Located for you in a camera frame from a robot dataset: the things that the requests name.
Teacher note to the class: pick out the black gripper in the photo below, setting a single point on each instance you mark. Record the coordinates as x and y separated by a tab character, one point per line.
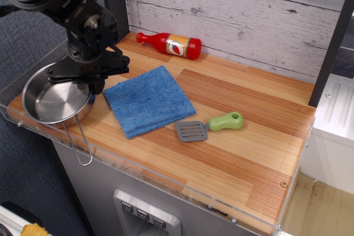
94	70

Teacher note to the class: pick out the stainless steel saucepan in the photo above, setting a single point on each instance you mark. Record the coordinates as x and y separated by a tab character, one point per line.
60	105

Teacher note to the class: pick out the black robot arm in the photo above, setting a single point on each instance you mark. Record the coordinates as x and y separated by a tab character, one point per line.
92	35

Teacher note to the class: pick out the blue folded cloth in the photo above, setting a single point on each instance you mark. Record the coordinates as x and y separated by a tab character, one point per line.
148	102

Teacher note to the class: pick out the red toy sauce bottle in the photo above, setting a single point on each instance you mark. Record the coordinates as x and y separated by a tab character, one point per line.
173	44

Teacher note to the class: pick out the grey toy kitchen cabinet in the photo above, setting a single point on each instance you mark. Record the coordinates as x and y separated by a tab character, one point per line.
95	184

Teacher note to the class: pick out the green grey toy spatula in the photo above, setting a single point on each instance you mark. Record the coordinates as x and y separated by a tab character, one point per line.
197	131

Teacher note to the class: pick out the silver button panel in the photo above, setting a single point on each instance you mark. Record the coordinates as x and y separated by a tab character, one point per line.
139	217

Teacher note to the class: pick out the yellow object bottom left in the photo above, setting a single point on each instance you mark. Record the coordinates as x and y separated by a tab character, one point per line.
34	230

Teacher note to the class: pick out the white toy sink unit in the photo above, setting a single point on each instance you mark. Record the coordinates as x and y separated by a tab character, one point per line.
328	154

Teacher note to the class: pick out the clear acrylic guard rail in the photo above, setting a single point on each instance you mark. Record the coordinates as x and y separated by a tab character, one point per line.
244	174

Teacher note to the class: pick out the dark right frame post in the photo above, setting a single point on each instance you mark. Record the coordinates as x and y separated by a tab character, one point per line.
329	60

